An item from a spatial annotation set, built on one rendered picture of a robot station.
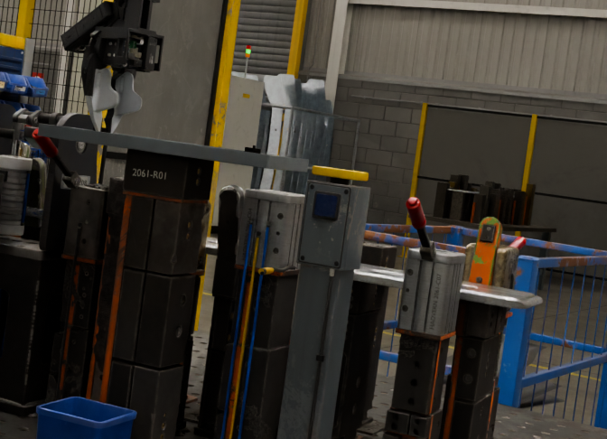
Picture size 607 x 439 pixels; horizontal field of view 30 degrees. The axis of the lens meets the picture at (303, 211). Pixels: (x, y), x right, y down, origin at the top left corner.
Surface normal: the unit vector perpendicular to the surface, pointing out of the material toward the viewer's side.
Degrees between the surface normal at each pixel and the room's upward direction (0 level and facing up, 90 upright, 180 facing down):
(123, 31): 90
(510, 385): 90
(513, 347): 90
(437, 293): 90
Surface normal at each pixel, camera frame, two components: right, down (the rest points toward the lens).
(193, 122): 0.88, 0.15
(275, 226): -0.39, 0.00
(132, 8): -0.61, -0.04
